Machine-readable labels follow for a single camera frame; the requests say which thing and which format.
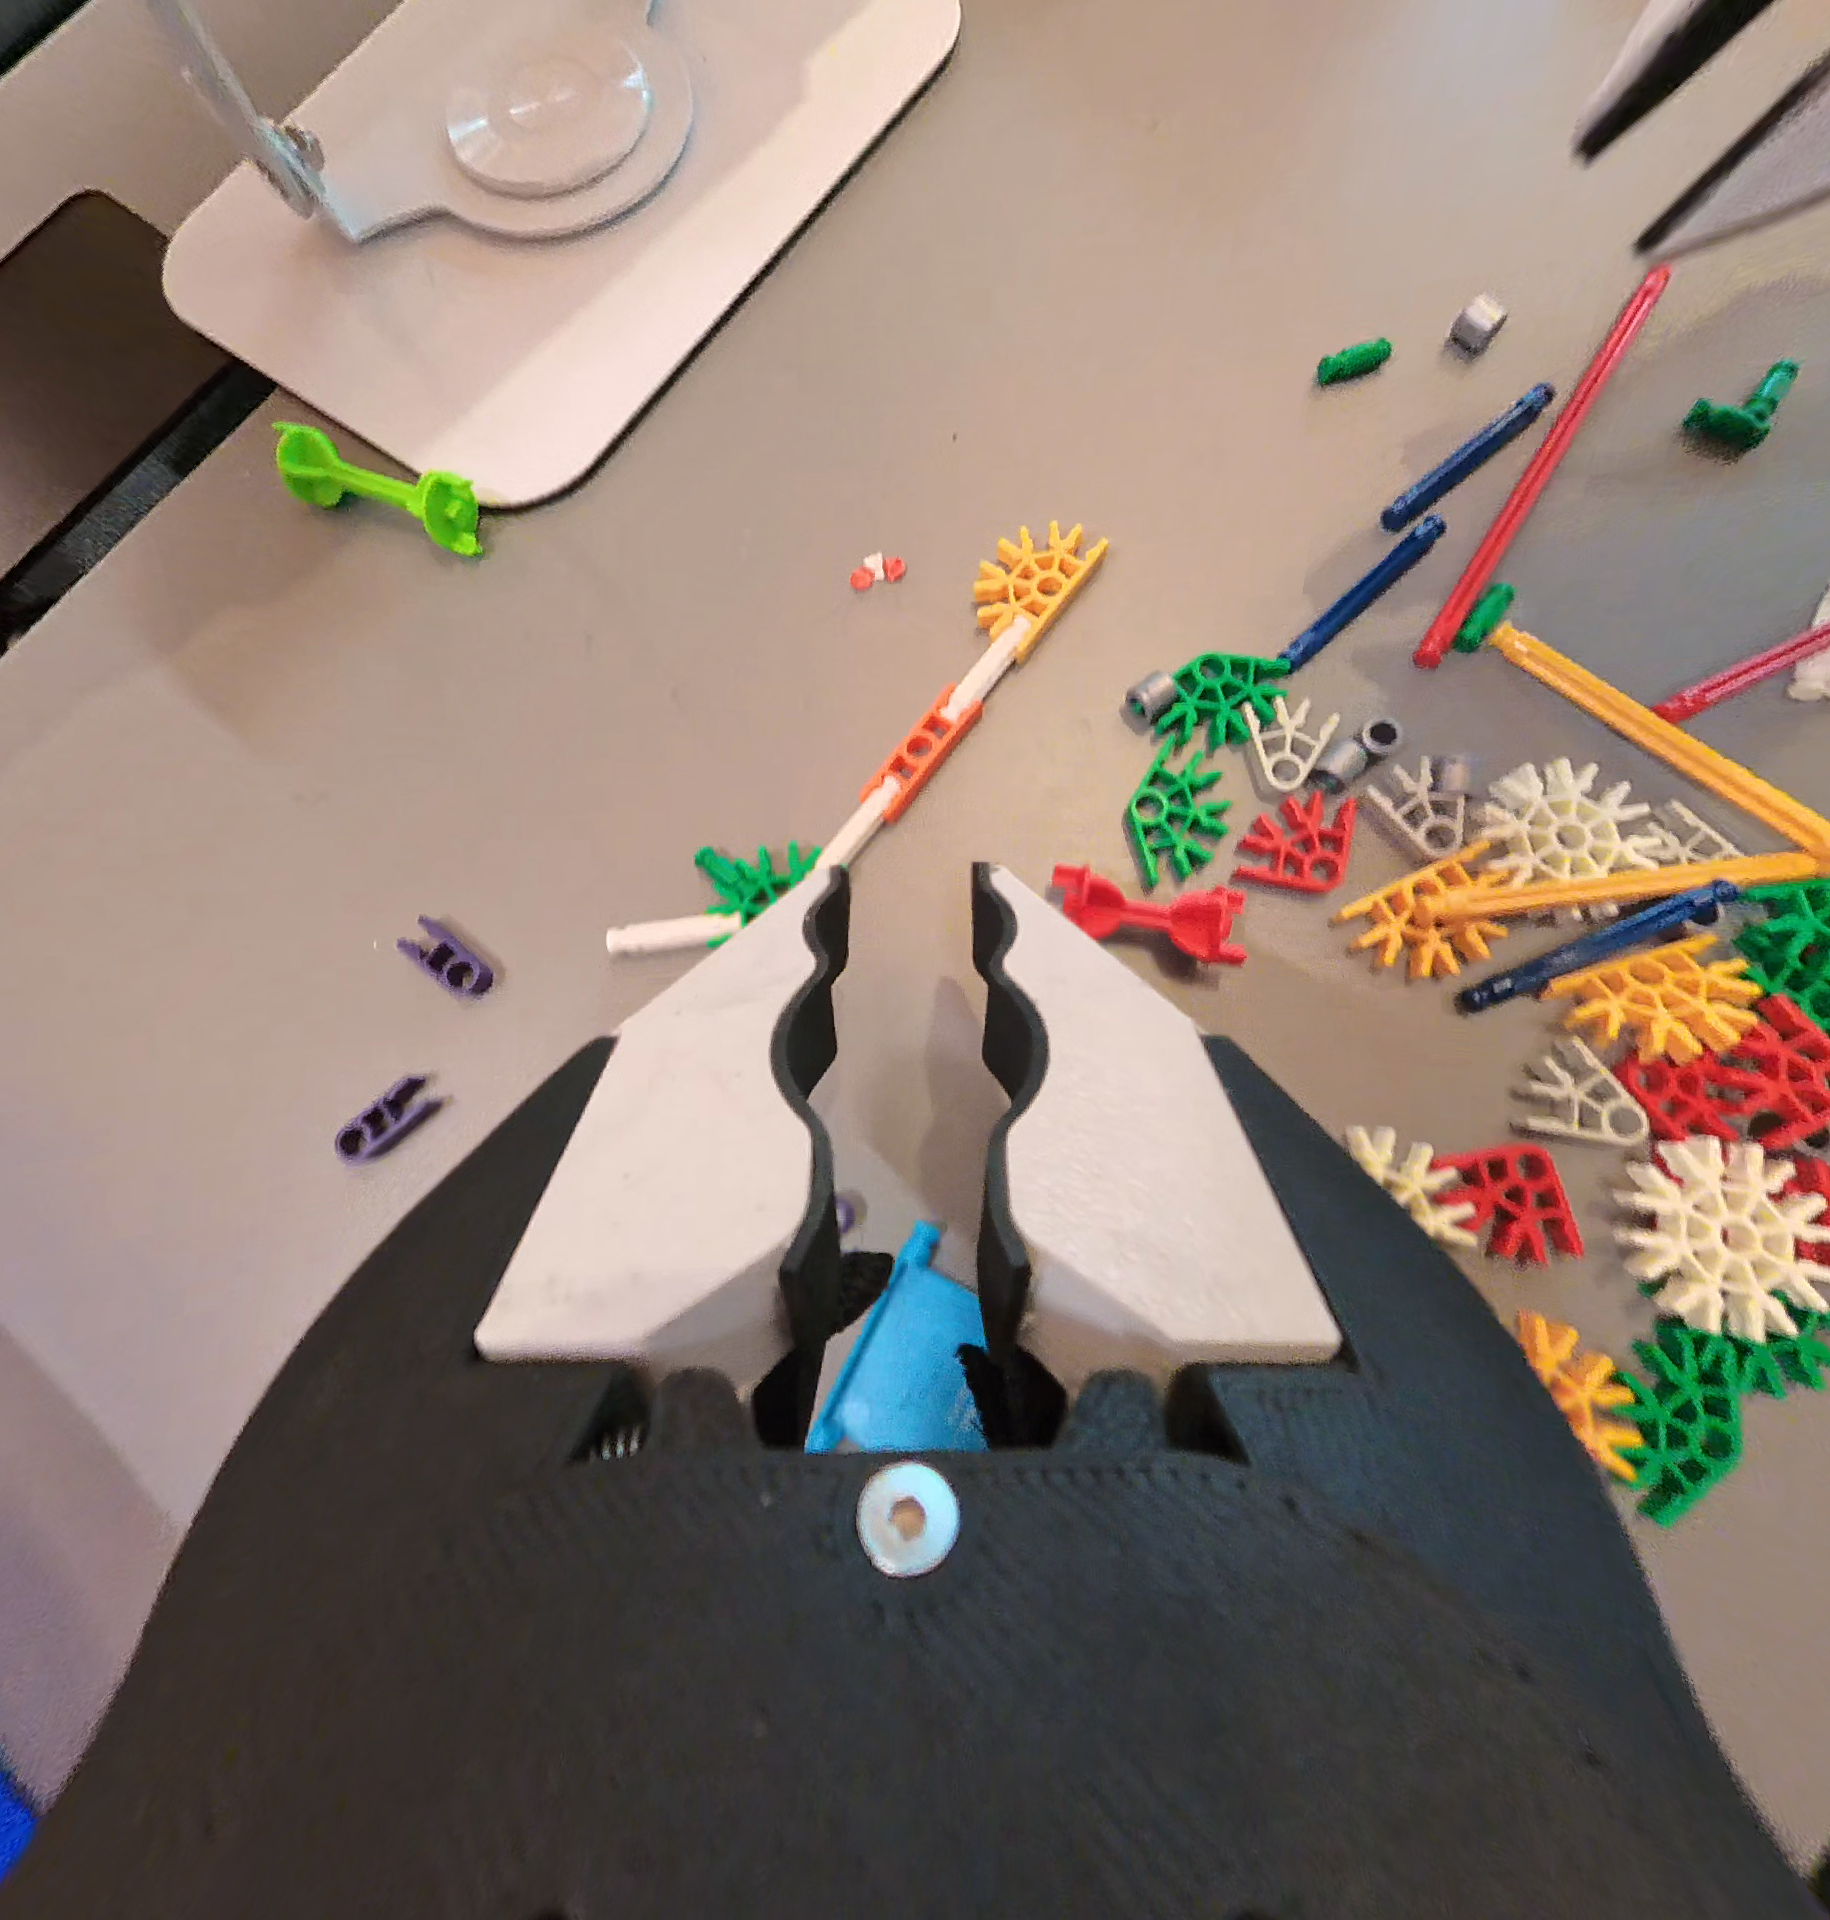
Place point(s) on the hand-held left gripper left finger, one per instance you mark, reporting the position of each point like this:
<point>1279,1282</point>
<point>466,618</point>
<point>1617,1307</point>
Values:
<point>646,1183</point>

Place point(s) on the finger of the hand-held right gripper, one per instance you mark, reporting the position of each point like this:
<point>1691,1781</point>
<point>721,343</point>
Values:
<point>1800,152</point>
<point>1674,66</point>

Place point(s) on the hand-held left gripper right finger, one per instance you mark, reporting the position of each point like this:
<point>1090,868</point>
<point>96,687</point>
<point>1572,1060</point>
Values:
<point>1169,1201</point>

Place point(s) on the green short toy rod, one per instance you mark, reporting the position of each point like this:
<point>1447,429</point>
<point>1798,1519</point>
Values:
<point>1354,360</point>
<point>712,863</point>
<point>1716,425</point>
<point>1769,388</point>
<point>1485,618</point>

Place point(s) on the orange toy brick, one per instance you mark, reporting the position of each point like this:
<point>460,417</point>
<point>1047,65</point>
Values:
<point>923,755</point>

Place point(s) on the yellow toy connector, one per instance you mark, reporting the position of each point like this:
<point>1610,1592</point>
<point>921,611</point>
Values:
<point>1036,577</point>

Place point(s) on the purple toy clip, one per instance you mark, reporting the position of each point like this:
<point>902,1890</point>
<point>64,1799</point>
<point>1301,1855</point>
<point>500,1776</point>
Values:
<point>449,961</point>
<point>383,1123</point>

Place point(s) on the red toy spool piece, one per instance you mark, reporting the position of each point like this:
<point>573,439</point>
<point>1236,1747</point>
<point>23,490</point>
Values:
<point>1139,914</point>

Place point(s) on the cyan toy panel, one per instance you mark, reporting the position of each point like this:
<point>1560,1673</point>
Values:
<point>901,1351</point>

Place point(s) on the grey toy spacer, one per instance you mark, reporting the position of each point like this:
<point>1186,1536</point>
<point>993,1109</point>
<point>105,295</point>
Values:
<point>1478,325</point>
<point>1150,699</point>

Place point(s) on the red long toy rod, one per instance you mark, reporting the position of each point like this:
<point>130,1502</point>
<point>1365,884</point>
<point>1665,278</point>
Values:
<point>1542,467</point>

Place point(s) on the pile of colourful toy connectors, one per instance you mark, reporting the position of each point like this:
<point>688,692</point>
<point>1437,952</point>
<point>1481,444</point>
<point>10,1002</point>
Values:
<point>1568,827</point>

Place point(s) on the heap of mixed toy rods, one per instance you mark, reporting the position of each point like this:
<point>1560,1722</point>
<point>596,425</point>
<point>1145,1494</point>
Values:
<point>1681,747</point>

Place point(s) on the red and white small bit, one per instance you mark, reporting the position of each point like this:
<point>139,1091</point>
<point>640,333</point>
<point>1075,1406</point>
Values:
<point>877,570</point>

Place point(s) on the lime green toy spool piece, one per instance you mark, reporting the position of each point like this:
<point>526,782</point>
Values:
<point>360,488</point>

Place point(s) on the white stand base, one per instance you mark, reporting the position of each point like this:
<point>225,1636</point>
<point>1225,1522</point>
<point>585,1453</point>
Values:
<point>629,300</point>

